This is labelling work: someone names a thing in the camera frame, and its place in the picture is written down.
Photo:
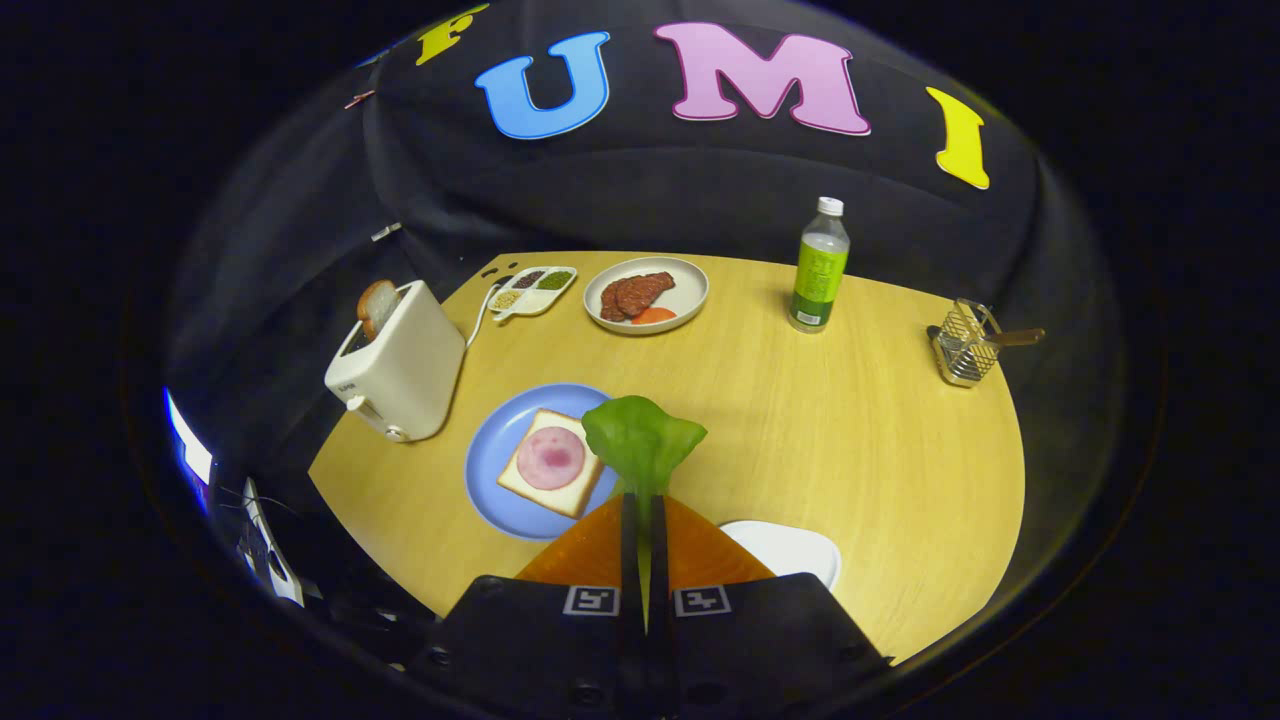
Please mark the red tomato slice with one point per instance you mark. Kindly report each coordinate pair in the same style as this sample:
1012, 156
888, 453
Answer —
654, 316

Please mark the white power strip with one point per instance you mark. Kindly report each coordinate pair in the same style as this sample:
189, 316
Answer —
270, 545

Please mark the bright lit screen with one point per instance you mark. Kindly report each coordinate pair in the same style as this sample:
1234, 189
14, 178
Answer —
188, 440

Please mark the silver backdrop clip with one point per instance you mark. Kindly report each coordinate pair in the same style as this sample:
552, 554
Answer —
386, 231

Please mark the white toaster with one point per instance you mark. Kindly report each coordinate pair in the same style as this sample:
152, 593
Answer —
410, 370

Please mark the pink ham slice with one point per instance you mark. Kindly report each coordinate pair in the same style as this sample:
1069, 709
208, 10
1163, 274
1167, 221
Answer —
550, 458

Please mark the brown meat slice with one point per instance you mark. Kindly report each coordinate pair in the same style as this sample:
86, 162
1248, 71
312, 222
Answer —
612, 302
650, 288

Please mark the black backdrop cloth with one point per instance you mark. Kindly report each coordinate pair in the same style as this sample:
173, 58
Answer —
700, 190

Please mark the beige round plate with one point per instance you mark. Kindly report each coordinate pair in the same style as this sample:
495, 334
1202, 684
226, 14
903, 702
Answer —
688, 290

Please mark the green lettuce leaf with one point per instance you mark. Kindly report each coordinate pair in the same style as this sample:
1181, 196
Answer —
640, 440

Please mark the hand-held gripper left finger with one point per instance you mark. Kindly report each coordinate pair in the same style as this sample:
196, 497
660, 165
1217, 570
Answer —
631, 560

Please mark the white square plate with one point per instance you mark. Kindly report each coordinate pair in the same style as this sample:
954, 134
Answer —
790, 550

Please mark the orange backdrop clip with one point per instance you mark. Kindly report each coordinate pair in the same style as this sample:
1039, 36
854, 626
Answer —
357, 98

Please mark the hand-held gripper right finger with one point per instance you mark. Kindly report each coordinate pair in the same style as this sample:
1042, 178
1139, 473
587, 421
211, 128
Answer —
657, 560

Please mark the green label plastic bottle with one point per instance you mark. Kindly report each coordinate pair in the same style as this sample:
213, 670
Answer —
818, 280

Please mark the white bread slice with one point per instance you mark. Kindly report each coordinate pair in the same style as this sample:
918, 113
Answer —
570, 498

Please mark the white divided condiment dish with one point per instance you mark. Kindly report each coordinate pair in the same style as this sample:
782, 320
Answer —
535, 298

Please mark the toasted bread slice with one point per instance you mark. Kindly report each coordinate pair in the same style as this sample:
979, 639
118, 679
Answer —
378, 305

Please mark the blue round plate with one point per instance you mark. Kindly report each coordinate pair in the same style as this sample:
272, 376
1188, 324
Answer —
495, 450

